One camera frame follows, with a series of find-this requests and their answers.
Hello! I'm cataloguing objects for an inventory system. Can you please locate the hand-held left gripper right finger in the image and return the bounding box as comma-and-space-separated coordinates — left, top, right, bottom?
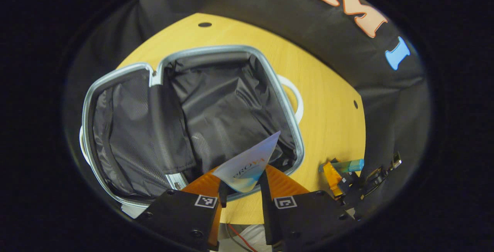
258, 164, 357, 250

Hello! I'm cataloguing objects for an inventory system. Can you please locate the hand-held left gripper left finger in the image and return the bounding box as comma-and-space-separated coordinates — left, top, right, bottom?
135, 167, 228, 252

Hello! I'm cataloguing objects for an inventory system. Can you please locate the blue green skincare jar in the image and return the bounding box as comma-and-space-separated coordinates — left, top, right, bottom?
332, 159, 365, 173

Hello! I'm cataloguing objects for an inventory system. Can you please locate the white light blue suitcase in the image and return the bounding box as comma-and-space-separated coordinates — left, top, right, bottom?
78, 45, 305, 218

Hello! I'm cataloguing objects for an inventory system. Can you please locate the black backdrop cloth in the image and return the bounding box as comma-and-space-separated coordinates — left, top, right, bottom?
64, 0, 431, 222

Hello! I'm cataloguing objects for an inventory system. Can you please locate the white glossy base plate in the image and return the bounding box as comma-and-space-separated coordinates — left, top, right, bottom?
218, 223, 271, 252

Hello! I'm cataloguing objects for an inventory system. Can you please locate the red cable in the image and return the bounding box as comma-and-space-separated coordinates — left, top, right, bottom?
227, 223, 258, 252

